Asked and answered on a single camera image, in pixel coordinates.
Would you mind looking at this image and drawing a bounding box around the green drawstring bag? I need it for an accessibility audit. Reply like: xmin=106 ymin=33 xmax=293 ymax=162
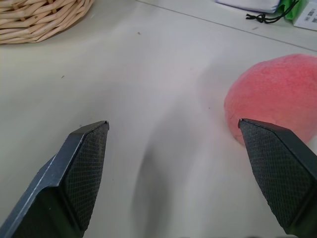
xmin=276 ymin=0 xmax=309 ymax=21

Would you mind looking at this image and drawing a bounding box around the wicker basket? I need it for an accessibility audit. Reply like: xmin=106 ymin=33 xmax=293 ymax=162
xmin=0 ymin=0 xmax=96 ymax=45

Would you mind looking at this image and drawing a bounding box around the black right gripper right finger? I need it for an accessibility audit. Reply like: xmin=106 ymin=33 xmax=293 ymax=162
xmin=238 ymin=118 xmax=317 ymax=238

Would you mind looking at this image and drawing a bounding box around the white barcode box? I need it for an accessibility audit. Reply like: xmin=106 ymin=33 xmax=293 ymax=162
xmin=293 ymin=2 xmax=317 ymax=32

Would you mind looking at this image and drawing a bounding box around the pink plush peach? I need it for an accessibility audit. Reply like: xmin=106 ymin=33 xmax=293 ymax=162
xmin=224 ymin=53 xmax=317 ymax=147

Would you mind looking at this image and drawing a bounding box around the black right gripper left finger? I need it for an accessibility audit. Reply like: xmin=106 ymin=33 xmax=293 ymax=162
xmin=0 ymin=120 xmax=110 ymax=238

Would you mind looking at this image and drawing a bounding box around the white paper stack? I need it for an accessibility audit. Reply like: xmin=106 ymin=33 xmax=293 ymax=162
xmin=214 ymin=0 xmax=283 ymax=13

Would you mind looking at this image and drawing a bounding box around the black drawstring cord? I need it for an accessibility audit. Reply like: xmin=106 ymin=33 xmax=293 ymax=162
xmin=245 ymin=0 xmax=300 ymax=24

